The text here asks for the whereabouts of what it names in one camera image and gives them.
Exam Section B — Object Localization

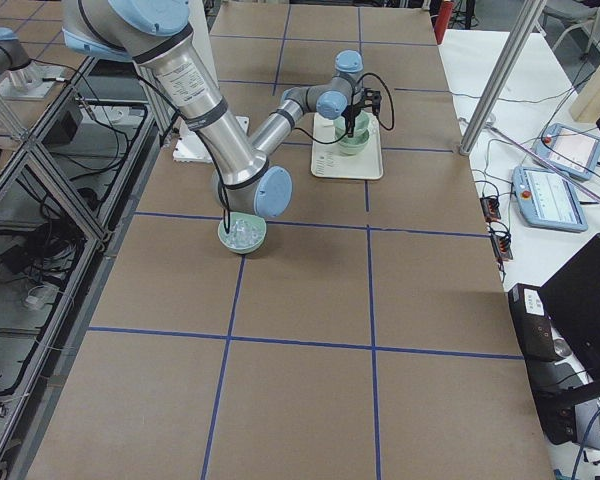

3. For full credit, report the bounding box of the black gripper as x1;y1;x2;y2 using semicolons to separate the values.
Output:
343;89;367;138

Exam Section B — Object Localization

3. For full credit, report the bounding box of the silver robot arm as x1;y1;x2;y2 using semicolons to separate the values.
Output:
62;1;363;218

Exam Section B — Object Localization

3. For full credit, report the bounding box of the green bowl on tray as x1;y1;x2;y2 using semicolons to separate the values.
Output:
338;143;367;156

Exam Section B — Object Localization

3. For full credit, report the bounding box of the cream bear tray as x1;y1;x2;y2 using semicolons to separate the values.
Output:
311;112;384;180

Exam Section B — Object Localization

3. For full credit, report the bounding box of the red fire extinguisher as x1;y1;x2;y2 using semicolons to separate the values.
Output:
434;0;454;45

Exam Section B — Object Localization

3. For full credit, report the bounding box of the green bowl with ice cubes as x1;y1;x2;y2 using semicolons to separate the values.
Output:
217;211;267;255

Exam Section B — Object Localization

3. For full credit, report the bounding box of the near blue teach pendant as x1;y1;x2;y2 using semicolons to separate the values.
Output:
512;166;588;233

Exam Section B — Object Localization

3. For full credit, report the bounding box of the blue teach pendant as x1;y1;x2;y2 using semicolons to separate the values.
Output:
533;123;600;181
512;166;588;233

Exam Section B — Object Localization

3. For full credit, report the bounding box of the far blue teach pendant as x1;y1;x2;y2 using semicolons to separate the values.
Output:
533;123;600;181

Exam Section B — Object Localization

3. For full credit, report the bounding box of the black box device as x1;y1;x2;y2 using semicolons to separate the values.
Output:
508;283;573;362

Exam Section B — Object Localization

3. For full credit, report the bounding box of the silver grabber stick green tip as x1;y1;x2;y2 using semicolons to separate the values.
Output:
484;122;600;205

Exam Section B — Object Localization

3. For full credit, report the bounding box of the black computer monitor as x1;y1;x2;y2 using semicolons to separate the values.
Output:
540;234;600;379

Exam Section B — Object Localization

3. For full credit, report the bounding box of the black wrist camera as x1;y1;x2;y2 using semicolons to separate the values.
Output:
362;88;382;115

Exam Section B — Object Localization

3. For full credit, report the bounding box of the white camera post base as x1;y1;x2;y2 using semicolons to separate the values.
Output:
147;1;254;178

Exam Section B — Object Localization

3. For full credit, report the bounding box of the aluminium frame post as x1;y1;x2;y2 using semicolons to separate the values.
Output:
459;0;547;156

